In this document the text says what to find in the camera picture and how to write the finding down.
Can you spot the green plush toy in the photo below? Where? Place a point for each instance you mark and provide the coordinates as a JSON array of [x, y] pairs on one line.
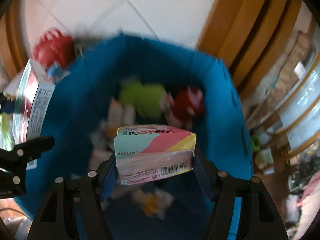
[[141, 96]]

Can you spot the yellow white small toy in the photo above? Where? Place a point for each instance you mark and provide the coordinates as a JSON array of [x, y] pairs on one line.
[[152, 202]]

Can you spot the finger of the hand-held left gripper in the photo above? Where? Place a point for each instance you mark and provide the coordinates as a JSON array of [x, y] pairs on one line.
[[27, 150]]

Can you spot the blue felt storage bin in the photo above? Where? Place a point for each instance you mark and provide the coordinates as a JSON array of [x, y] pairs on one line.
[[82, 105]]

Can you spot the wooden door frame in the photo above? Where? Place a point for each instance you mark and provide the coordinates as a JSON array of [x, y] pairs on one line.
[[250, 30]]

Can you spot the pink cloth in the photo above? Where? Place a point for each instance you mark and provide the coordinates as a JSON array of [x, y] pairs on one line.
[[311, 200]]

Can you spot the red plush toy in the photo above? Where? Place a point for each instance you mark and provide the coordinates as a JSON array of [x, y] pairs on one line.
[[188, 103]]

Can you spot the white box red teal print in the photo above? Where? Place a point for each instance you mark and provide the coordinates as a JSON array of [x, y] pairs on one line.
[[37, 110]]

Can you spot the red mesh bag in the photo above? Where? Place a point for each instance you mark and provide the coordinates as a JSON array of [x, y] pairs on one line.
[[53, 48]]

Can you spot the pastel pad packet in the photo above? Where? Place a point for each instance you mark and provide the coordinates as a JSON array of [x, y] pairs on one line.
[[152, 152]]

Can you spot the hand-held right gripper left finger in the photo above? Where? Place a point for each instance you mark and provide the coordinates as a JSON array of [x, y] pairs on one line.
[[109, 180]]

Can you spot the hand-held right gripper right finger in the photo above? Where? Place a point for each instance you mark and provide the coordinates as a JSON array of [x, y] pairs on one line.
[[202, 177]]

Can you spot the wooden glass cabinet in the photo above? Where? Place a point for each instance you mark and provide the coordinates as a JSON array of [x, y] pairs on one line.
[[290, 100]]

